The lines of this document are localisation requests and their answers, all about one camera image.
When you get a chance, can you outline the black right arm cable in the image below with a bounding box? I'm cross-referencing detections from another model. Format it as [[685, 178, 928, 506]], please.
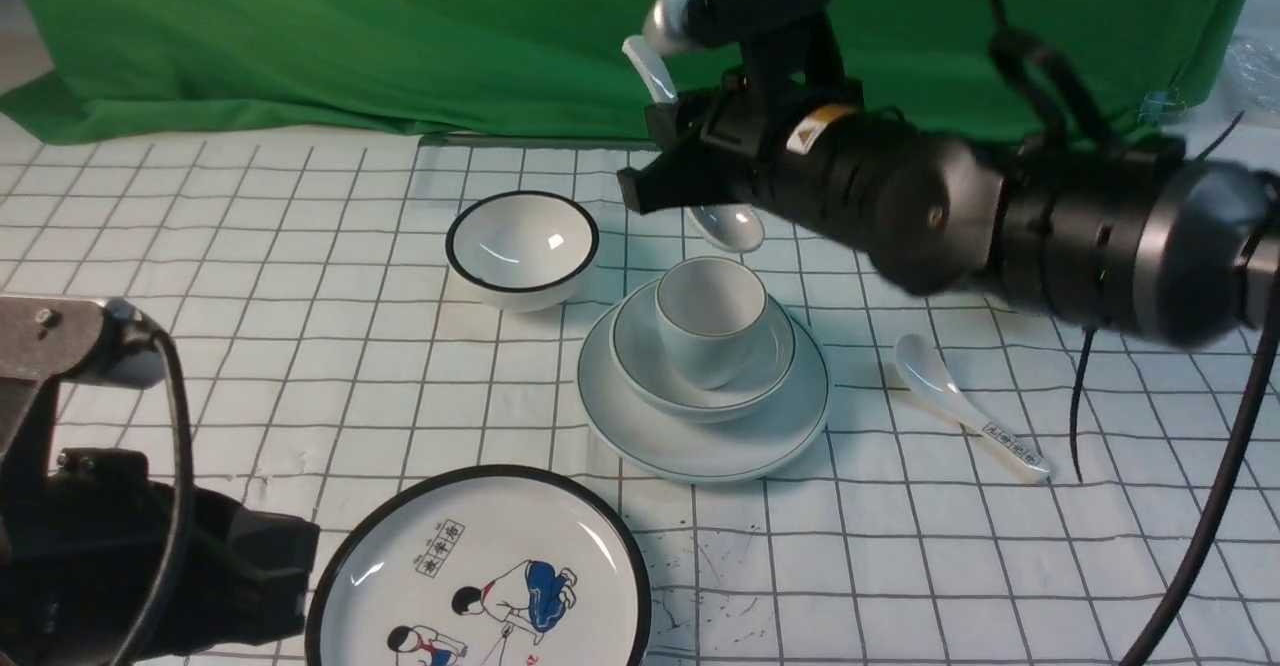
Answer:
[[975, 0, 1280, 666]]

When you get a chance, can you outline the plain white ceramic spoon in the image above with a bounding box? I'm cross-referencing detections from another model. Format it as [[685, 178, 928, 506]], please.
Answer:
[[621, 35, 765, 254]]

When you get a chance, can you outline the white grid tablecloth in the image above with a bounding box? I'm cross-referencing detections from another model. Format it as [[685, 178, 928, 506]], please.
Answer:
[[1, 124, 1257, 665]]

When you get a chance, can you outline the clear plastic wrap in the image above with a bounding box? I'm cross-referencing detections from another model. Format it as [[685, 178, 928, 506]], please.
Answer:
[[1222, 35, 1279, 128]]

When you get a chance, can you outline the white spoon with label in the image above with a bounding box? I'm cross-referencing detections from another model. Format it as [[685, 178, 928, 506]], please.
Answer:
[[893, 333, 1052, 483]]

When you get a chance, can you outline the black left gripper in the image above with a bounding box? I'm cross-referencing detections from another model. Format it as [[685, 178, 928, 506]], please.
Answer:
[[1, 448, 320, 665]]

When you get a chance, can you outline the white bowl black rim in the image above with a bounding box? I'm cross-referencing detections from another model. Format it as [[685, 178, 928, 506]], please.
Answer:
[[444, 191, 602, 313]]

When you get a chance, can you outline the black-rimmed cartoon plate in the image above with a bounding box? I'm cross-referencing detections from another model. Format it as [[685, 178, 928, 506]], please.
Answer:
[[305, 465, 652, 665]]

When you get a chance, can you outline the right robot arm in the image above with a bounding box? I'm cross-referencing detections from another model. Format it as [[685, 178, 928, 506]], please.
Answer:
[[617, 87, 1277, 350]]

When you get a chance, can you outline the blue binder clip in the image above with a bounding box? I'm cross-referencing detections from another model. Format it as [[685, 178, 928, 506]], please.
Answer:
[[1137, 86, 1188, 127]]

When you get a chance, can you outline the pale green ceramic bowl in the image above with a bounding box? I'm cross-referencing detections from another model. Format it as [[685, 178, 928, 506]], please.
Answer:
[[611, 280, 796, 423]]

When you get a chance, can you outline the pale green ceramic plate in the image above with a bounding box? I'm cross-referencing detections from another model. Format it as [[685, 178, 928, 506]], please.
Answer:
[[576, 305, 832, 484]]

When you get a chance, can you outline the pale green ceramic cup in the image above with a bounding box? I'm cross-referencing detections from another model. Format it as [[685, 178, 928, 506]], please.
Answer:
[[654, 257, 769, 389]]

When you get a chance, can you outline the green backdrop cloth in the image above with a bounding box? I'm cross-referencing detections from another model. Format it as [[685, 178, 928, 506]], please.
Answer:
[[3, 0, 1245, 145]]

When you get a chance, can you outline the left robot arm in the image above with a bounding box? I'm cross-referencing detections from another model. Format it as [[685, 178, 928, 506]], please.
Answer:
[[1, 295, 320, 665]]

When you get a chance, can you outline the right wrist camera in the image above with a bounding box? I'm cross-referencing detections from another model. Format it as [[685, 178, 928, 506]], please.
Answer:
[[640, 0, 847, 95]]

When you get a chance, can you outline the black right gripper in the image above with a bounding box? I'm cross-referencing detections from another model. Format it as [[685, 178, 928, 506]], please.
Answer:
[[617, 77, 872, 247]]

